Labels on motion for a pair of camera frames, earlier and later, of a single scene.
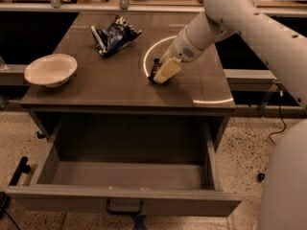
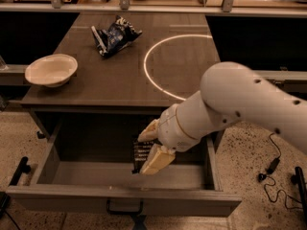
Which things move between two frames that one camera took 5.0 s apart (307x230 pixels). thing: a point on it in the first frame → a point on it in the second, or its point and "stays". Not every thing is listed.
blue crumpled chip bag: (117, 34) stays
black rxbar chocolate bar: (150, 79) → (141, 150)
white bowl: (53, 70) stays
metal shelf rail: (55, 4) stays
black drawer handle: (107, 206) stays
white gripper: (183, 49) → (171, 129)
